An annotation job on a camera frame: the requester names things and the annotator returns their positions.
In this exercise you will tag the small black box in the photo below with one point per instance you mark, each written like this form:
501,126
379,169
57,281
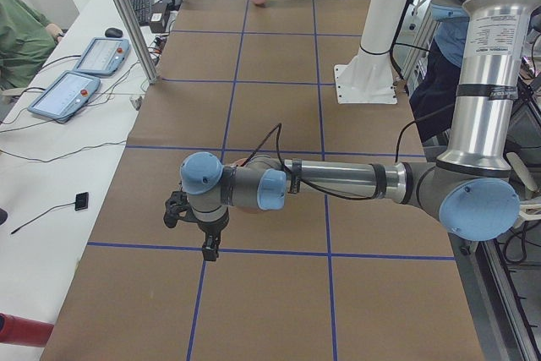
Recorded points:
159,21

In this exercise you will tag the black keyboard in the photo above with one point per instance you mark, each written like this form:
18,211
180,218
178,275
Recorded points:
142,10

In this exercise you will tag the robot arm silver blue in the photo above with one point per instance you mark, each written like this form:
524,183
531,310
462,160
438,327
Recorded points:
466,189

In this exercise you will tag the near blue teach pendant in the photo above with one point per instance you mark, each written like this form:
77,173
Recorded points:
65,96

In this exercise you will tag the far blue teach pendant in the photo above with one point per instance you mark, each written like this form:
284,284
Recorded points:
103,56

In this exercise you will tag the small black square sensor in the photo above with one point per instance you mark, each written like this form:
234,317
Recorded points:
81,201

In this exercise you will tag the pink plate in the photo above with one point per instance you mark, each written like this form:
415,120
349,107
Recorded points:
241,162

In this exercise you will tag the black computer mouse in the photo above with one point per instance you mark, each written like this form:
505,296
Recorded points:
113,33

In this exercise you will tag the blue teach pendant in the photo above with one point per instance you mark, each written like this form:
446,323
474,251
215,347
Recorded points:
65,96
103,56

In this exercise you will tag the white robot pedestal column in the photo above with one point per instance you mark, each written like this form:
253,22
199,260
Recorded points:
369,78

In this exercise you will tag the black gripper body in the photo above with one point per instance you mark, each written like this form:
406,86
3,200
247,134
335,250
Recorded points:
210,229

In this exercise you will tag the person in green shirt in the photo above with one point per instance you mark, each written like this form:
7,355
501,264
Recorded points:
28,38

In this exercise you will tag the person in blue shirt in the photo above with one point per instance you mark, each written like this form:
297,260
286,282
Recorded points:
434,99

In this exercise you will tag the brown paper table cover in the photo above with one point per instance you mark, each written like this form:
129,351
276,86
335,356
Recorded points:
190,260

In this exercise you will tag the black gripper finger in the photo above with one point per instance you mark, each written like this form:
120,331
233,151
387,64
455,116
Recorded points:
210,251

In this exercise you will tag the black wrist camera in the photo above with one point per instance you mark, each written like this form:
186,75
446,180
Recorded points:
177,208

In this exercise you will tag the white office chair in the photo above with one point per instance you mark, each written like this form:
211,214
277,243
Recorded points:
527,188

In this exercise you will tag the aluminium frame post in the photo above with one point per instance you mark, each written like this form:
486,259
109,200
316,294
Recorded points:
128,17

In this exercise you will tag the red cylinder object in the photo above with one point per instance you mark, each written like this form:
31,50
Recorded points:
24,332

